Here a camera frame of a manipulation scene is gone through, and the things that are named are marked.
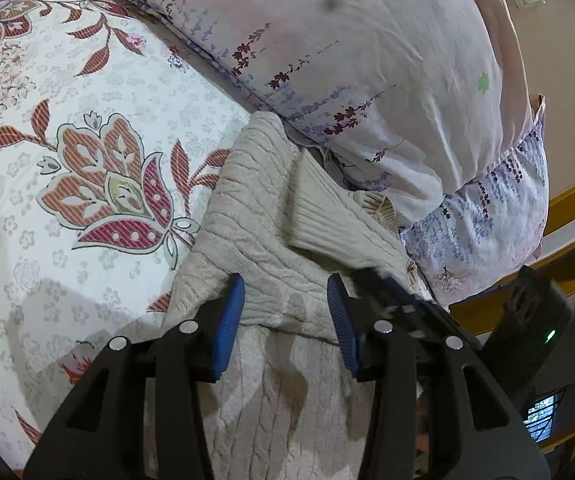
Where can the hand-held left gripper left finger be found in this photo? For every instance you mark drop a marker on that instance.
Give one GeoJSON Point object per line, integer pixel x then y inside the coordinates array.
{"type": "Point", "coordinates": [228, 327]}

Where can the pale pink floral pillow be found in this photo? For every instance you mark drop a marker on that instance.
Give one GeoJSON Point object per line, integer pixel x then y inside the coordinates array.
{"type": "Point", "coordinates": [367, 45]}

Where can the floral printed bed sheet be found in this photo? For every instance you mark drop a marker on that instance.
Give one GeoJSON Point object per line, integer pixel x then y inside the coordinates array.
{"type": "Point", "coordinates": [82, 125]}

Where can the lavender tree print pillow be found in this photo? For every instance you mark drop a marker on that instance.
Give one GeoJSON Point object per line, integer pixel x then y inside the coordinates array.
{"type": "Point", "coordinates": [487, 230]}

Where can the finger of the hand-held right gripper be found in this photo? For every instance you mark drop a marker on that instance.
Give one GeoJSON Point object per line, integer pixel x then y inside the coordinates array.
{"type": "Point", "coordinates": [402, 295]}

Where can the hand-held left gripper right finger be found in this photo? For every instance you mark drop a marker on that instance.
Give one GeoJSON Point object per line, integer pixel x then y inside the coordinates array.
{"type": "Point", "coordinates": [343, 332]}

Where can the barred window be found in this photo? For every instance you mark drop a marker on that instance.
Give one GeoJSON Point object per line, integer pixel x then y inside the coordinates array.
{"type": "Point", "coordinates": [542, 415]}

